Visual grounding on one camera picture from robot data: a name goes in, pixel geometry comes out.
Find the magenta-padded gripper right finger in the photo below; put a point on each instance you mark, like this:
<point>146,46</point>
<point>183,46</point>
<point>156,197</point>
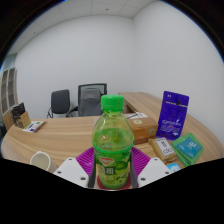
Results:
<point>154,170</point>

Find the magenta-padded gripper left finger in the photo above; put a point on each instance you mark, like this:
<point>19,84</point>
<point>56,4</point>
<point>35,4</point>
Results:
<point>70,170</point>

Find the green drink bottle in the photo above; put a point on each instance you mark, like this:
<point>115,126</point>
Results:
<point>112,143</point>

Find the small blue packet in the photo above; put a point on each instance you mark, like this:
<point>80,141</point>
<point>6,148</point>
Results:
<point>173,167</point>

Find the tan flat packet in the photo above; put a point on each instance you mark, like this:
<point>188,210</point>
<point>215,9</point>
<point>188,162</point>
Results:
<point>163,150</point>

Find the green flat packet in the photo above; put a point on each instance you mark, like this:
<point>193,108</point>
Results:
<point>188,148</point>

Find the small orange cardboard box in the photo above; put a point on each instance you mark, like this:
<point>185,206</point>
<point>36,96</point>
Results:
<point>145,130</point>

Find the white paper card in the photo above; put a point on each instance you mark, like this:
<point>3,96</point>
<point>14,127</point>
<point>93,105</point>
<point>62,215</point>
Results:
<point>138,116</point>

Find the printed paper sheet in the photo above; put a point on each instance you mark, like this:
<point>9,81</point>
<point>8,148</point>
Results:
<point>33,126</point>

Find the purple standing pouch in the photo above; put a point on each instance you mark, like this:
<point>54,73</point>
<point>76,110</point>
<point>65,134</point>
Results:
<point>173,115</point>

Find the black padded office chair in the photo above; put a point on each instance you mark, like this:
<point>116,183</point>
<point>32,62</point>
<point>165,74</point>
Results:
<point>60,101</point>

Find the wooden side desk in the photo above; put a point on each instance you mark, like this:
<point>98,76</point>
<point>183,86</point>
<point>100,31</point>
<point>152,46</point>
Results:
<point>143,101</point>

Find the black mesh office chair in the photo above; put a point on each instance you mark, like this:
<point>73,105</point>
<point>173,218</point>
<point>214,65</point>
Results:
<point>88,100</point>

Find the open dark cardboard box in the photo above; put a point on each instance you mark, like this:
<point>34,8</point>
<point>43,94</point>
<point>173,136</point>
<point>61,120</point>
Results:
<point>18,116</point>

